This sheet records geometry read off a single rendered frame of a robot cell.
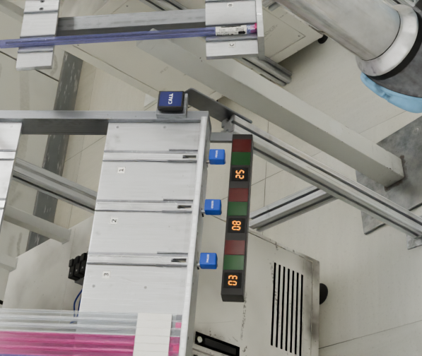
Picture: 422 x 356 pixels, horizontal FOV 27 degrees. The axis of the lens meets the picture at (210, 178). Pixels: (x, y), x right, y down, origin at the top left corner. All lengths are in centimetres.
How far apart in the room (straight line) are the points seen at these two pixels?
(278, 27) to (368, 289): 88
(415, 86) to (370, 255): 104
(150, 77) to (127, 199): 132
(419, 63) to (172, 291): 60
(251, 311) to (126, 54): 110
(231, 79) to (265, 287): 53
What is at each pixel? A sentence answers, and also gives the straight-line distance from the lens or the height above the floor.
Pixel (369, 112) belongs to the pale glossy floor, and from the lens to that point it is 254.
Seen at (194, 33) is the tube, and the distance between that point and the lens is 174.
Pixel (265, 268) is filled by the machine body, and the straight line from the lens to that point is 219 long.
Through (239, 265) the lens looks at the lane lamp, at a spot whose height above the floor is 65.
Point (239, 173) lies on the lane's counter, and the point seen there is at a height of 66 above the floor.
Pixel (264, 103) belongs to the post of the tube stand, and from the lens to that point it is 204.
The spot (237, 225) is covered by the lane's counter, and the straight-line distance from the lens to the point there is 165.
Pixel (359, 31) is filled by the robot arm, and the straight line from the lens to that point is 127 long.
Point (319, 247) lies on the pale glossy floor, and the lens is 247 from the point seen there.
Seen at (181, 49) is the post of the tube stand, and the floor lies 75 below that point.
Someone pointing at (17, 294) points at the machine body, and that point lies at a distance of 243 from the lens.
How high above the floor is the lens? 161
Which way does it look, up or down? 33 degrees down
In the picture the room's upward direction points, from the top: 64 degrees counter-clockwise
